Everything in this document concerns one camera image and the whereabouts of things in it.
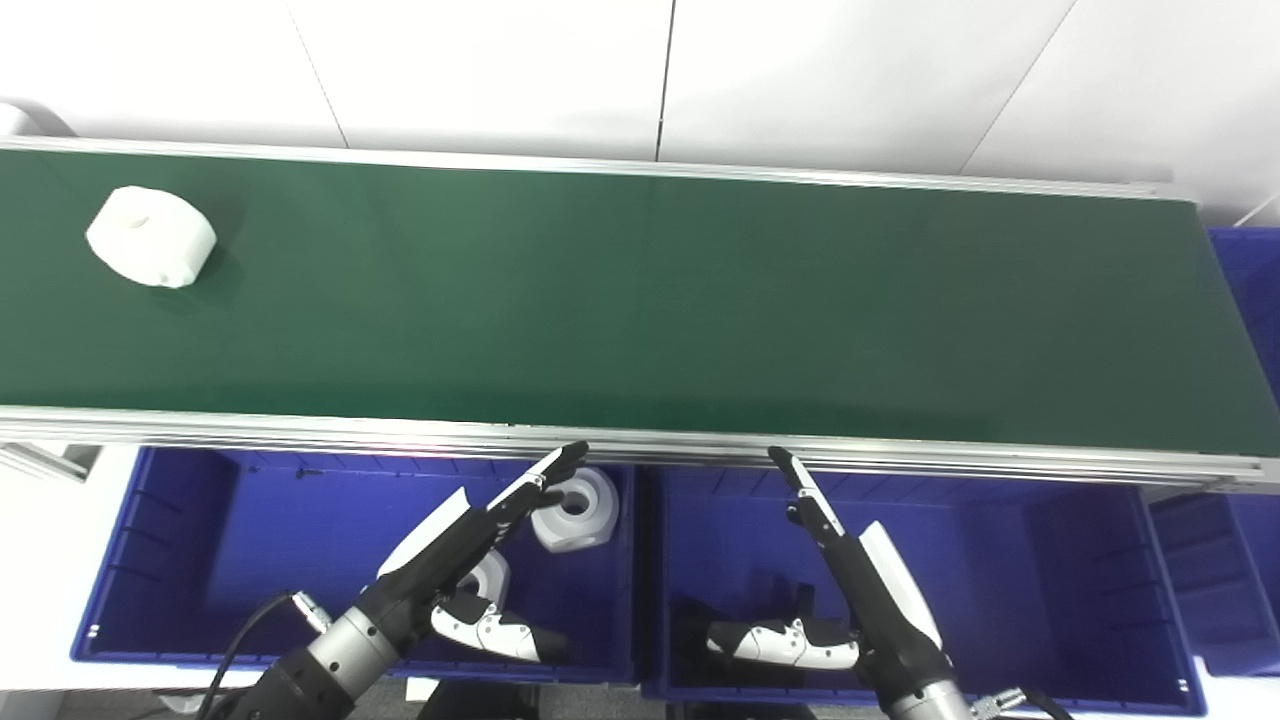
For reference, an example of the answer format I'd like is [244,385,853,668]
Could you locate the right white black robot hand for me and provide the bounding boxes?
[704,446,956,701]

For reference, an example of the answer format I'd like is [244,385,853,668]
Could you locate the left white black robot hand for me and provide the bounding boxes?
[357,442,591,665]

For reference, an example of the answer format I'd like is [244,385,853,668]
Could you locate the white cylindrical plastic part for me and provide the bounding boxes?
[85,186,218,290]

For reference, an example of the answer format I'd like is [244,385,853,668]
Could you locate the white hexagonal plastic part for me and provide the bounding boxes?
[529,466,622,555]
[455,549,514,607]

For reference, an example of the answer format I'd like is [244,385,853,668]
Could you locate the blue plastic bin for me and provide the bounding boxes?
[70,446,642,687]
[1148,227,1280,678]
[640,464,1208,717]

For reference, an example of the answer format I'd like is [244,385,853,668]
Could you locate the green conveyor belt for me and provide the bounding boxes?
[0,135,1280,493]
[0,148,1280,459]

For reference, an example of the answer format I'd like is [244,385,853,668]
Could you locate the aluminium conveyor leg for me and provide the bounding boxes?
[0,443,103,484]

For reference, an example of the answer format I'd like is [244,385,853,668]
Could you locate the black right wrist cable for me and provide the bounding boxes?
[968,685,1073,720]

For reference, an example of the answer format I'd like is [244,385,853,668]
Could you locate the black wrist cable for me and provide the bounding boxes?
[198,590,332,720]
[968,685,1073,720]

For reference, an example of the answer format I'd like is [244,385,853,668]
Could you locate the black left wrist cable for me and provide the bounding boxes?
[198,590,332,720]

